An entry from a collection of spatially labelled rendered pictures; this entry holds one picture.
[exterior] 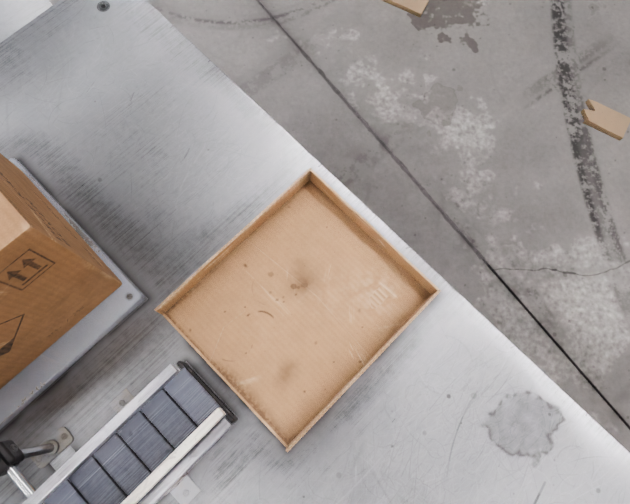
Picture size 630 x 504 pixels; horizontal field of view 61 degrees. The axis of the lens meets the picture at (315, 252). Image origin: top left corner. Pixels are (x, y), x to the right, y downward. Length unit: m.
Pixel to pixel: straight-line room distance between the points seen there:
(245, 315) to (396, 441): 0.27
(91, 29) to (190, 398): 0.62
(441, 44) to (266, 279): 1.43
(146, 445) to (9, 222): 0.33
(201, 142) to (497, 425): 0.60
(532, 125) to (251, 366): 1.46
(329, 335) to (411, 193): 1.04
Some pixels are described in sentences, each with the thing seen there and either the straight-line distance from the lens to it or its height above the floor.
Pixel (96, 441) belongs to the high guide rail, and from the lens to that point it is 0.67.
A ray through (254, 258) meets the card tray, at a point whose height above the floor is 0.83.
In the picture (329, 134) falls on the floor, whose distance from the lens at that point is 1.80.
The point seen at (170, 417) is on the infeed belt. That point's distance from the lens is 0.73.
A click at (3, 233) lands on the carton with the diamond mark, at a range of 0.56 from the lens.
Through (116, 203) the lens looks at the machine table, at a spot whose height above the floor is 0.83.
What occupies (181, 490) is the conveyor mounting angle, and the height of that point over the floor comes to 0.83.
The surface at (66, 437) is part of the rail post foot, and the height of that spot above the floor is 0.83.
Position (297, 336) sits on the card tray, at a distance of 0.76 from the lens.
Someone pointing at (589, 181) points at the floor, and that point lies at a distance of 1.98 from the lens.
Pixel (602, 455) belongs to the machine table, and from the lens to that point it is 0.88.
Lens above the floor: 1.59
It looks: 75 degrees down
